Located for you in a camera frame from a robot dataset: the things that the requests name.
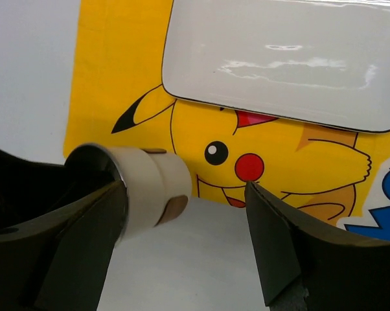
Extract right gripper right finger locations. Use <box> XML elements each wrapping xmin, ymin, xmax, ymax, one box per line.
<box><xmin>245</xmin><ymin>182</ymin><xmax>390</xmax><ymax>310</ymax></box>

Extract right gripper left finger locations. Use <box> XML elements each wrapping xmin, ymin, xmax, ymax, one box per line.
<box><xmin>0</xmin><ymin>145</ymin><xmax>128</xmax><ymax>310</ymax></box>

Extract yellow printed cloth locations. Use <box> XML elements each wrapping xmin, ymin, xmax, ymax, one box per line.
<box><xmin>63</xmin><ymin>1</ymin><xmax>390</xmax><ymax>240</ymax></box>

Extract cup with wooden base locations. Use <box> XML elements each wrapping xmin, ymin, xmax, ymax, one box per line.
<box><xmin>65</xmin><ymin>143</ymin><xmax>192</xmax><ymax>241</ymax></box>

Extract white rectangular plate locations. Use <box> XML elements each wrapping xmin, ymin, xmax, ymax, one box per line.
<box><xmin>162</xmin><ymin>1</ymin><xmax>390</xmax><ymax>133</ymax></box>

